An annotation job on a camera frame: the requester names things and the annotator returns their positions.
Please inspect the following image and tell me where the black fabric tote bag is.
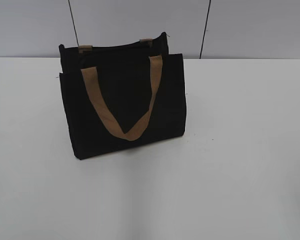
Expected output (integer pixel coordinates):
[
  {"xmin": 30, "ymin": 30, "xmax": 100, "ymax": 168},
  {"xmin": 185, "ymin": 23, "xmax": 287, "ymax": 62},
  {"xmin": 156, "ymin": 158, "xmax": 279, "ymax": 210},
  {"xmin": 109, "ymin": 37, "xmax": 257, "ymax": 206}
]
[{"xmin": 58, "ymin": 32, "xmax": 187, "ymax": 160}]

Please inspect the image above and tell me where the tan bag handle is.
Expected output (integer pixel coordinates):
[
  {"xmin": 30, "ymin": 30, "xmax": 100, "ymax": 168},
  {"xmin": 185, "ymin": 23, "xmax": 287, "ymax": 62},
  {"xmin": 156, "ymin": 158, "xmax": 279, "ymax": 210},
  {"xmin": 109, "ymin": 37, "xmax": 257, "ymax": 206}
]
[
  {"xmin": 80, "ymin": 55, "xmax": 163, "ymax": 141},
  {"xmin": 78, "ymin": 38, "xmax": 153, "ymax": 54}
]

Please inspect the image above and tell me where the tan rear bag handle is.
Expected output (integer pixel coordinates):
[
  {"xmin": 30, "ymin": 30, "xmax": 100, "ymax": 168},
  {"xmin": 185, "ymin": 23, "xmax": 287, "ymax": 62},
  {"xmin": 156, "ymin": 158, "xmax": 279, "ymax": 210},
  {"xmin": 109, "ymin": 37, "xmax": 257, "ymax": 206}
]
[{"xmin": 78, "ymin": 38, "xmax": 153, "ymax": 54}]

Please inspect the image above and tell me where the tan front bag handle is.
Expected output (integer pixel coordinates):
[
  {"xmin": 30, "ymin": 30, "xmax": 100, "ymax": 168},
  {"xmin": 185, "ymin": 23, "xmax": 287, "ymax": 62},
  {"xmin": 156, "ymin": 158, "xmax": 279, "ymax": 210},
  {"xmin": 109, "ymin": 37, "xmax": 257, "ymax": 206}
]
[{"xmin": 80, "ymin": 55, "xmax": 163, "ymax": 141}]

